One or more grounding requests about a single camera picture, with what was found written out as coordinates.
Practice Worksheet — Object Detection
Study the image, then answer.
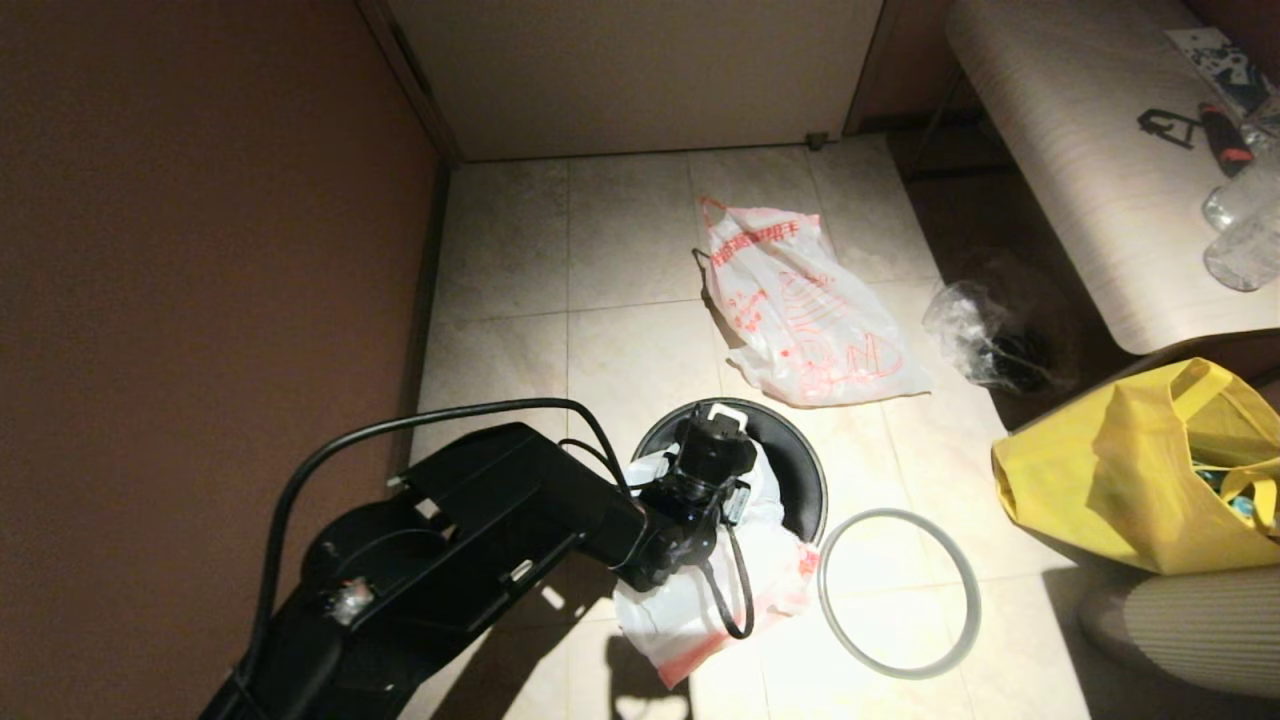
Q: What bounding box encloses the beige wood-grain table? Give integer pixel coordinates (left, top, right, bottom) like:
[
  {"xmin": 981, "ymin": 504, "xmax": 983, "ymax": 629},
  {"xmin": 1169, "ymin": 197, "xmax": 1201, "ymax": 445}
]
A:
[{"xmin": 945, "ymin": 0, "xmax": 1280, "ymax": 358}]

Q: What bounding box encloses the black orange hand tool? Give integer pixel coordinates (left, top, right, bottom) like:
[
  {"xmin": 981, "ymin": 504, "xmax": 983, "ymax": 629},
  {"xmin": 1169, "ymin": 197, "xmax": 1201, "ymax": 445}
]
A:
[{"xmin": 1200, "ymin": 103, "xmax": 1256, "ymax": 180}]

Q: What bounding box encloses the yellow fabric tote bag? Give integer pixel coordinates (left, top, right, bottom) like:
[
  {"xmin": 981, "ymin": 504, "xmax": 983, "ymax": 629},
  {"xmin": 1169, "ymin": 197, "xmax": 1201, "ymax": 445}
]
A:
[{"xmin": 990, "ymin": 359, "xmax": 1280, "ymax": 578}]

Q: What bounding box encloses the teal packaged item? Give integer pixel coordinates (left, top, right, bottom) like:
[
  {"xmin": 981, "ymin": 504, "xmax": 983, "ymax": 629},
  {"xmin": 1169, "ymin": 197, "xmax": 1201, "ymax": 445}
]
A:
[{"xmin": 1188, "ymin": 462, "xmax": 1256, "ymax": 526}]

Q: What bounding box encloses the white door panel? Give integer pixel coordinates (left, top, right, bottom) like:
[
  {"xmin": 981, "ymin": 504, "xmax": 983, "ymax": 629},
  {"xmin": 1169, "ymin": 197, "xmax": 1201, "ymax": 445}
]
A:
[{"xmin": 385, "ymin": 0, "xmax": 889, "ymax": 164}]

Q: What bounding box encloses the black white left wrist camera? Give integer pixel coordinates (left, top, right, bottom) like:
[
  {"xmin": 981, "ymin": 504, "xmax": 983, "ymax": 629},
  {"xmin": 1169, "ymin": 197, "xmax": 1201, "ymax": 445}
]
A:
[{"xmin": 672, "ymin": 402, "xmax": 759, "ymax": 493}]

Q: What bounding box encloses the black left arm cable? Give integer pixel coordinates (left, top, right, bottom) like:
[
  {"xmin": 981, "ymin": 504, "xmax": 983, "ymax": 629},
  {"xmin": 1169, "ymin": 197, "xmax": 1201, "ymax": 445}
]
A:
[{"xmin": 248, "ymin": 398, "xmax": 756, "ymax": 720}]

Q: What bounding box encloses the white plastic bag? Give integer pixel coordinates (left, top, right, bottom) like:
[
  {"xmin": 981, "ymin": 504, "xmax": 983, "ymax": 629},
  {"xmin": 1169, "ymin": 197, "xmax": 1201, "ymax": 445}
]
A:
[{"xmin": 612, "ymin": 440, "xmax": 822, "ymax": 690}]

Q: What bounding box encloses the grey bin rim ring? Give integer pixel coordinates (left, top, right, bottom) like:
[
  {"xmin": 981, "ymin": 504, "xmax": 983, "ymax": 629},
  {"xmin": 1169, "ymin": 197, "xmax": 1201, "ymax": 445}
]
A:
[{"xmin": 817, "ymin": 509, "xmax": 982, "ymax": 681}]

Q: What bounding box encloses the white red-printed trash bag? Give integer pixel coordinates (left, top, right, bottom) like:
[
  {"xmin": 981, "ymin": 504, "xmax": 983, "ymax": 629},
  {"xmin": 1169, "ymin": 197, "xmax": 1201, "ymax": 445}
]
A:
[{"xmin": 692, "ymin": 195, "xmax": 933, "ymax": 409}]

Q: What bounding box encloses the beige ribbed stool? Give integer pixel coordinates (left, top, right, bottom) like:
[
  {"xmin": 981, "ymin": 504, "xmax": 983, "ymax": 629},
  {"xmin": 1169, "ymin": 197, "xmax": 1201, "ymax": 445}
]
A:
[{"xmin": 1078, "ymin": 565, "xmax": 1280, "ymax": 701}]

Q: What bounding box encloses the crumpled clear plastic bag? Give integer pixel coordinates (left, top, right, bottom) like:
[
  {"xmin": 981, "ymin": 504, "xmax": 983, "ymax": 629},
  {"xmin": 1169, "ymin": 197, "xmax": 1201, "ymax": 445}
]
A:
[{"xmin": 921, "ymin": 281, "xmax": 1061, "ymax": 396}]

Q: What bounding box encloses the black round trash bin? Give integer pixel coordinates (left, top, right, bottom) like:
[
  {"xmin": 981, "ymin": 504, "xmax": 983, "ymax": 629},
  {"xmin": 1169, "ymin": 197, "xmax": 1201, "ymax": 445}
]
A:
[{"xmin": 632, "ymin": 398, "xmax": 830, "ymax": 549}]

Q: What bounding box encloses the black metal clip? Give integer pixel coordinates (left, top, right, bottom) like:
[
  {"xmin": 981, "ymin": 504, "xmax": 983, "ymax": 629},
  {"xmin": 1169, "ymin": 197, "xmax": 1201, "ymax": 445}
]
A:
[{"xmin": 1138, "ymin": 108, "xmax": 1204, "ymax": 151}]

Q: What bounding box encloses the clear plastic bottle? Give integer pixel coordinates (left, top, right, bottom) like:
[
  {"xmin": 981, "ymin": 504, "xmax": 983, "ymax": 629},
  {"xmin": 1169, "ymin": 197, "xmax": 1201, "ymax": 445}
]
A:
[
  {"xmin": 1203, "ymin": 148, "xmax": 1280, "ymax": 234},
  {"xmin": 1203, "ymin": 203, "xmax": 1280, "ymax": 293}
]

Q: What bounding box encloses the blue white printed paper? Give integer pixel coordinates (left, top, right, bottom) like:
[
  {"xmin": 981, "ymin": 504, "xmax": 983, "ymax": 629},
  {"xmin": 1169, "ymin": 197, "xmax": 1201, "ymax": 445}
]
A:
[{"xmin": 1165, "ymin": 28, "xmax": 1279, "ymax": 121}]

